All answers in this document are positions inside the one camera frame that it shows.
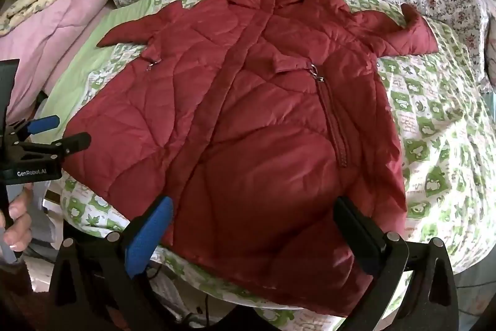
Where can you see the pink quilt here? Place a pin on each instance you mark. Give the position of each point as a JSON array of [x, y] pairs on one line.
[[46, 32]]

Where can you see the green patterned bed sheet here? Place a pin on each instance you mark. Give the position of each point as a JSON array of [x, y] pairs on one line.
[[434, 145]]

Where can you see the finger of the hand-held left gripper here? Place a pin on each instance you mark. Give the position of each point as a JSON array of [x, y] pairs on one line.
[[44, 123], [71, 145]]

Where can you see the person's left hand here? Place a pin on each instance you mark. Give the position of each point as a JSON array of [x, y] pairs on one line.
[[17, 216]]

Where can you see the red quilted jacket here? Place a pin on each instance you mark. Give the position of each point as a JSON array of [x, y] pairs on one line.
[[240, 121]]

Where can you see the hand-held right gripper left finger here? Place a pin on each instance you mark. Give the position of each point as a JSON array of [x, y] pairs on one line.
[[149, 234]]

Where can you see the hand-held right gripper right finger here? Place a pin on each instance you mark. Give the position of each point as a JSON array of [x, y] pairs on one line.
[[358, 238]]

